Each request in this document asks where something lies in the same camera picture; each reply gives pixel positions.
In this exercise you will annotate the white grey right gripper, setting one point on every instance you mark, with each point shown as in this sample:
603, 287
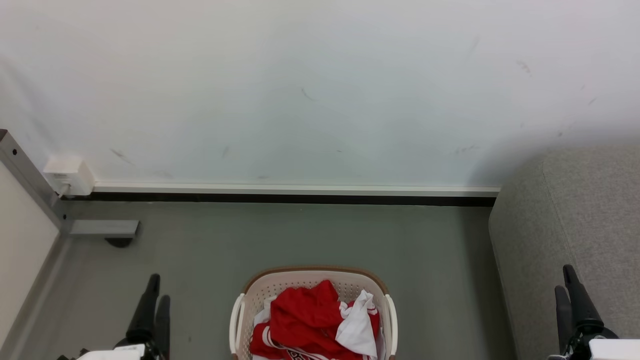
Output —
607, 347

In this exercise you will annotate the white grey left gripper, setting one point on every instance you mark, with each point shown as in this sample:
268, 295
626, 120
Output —
120, 352

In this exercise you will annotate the red jersey with white stripes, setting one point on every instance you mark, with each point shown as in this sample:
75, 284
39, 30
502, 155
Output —
265, 345

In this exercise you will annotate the red shorts with white trim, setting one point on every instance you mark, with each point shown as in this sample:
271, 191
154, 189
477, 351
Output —
302, 310

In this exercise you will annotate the cream perforated plastic laundry basket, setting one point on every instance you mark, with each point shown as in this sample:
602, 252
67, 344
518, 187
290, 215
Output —
280, 285

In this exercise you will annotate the grey fabric sofa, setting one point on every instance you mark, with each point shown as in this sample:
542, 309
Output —
575, 225

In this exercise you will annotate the black round levelling foot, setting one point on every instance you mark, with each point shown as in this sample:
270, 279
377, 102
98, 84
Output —
119, 242

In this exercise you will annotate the beige partition panel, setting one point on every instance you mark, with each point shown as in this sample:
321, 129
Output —
20, 250

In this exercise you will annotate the white cloth garment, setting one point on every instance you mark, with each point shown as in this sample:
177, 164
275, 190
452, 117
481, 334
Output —
357, 330

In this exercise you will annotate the grey metal foot bracket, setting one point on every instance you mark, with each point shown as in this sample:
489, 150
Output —
102, 228

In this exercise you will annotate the white wall socket box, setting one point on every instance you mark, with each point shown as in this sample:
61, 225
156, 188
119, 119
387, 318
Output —
70, 175

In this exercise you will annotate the grey aluminium partition frame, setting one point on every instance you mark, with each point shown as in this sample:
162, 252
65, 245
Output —
30, 175

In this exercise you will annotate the white and black wall baseboard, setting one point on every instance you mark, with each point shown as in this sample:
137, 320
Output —
300, 194

